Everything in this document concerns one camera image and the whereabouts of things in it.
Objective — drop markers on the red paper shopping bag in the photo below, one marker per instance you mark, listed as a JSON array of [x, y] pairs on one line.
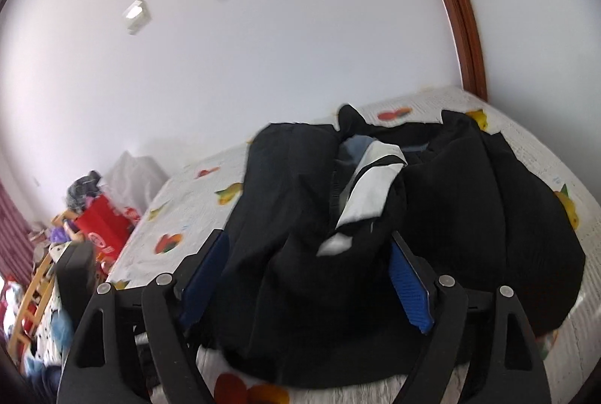
[[106, 228]]

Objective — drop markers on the black white blue jacket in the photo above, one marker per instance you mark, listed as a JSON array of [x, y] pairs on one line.
[[306, 299]]

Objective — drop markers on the white wall light switch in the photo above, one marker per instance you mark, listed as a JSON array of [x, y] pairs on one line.
[[136, 16]]

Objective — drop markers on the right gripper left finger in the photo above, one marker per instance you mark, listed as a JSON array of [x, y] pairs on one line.
[[103, 365]]

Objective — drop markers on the grey plaid cloth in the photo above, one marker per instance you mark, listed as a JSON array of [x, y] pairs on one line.
[[82, 190]]

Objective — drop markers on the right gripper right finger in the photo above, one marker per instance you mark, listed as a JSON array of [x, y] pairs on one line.
[[506, 366]]

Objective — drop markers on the white Miniso plastic bag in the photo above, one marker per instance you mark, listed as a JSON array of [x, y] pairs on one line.
[[132, 183]]

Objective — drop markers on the wooden bedside table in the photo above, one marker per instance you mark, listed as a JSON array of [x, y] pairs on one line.
[[31, 335]]

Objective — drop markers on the fruit print bed sheet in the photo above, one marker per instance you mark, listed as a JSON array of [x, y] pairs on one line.
[[187, 209]]

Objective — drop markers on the dark red curtain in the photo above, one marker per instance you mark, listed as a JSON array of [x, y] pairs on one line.
[[16, 250]]

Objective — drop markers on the brown wooden door frame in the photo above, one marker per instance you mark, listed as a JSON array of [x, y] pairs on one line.
[[468, 46]]

